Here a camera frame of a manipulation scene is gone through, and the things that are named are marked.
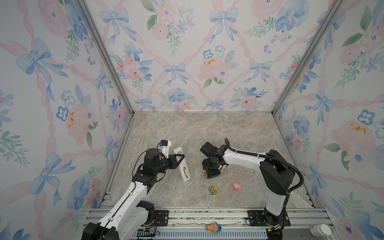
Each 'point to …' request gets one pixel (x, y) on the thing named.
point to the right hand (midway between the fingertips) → (200, 170)
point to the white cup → (320, 230)
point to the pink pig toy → (237, 186)
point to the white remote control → (182, 167)
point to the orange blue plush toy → (215, 228)
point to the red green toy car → (213, 190)
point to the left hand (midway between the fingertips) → (183, 155)
